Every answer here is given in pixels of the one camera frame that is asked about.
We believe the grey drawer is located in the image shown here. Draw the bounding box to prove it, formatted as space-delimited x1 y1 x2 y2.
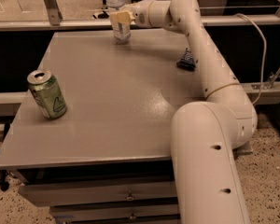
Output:
49 201 180 223
19 179 176 207

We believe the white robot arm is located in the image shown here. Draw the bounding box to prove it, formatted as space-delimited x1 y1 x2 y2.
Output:
110 0 258 224

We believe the grey top drawer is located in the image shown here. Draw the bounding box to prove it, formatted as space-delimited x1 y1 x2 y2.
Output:
19 179 176 207

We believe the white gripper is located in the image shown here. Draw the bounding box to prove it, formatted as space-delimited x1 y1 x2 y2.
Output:
110 0 152 28

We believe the blue snack bar wrapper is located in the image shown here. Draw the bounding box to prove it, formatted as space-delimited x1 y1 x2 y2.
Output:
176 48 196 71

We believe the clear blue-label plastic bottle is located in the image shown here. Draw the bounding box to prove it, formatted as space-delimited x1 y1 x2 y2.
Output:
106 0 131 44

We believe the grey drawer cabinet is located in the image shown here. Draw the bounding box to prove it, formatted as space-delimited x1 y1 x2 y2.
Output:
0 30 205 224

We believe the grey metal railing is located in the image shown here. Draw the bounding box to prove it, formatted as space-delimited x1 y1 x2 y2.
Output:
0 0 280 31

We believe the white cable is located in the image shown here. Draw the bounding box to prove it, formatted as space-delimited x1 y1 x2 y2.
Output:
234 12 268 106

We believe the green soda can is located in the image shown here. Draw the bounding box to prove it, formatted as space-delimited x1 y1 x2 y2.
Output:
27 70 67 119

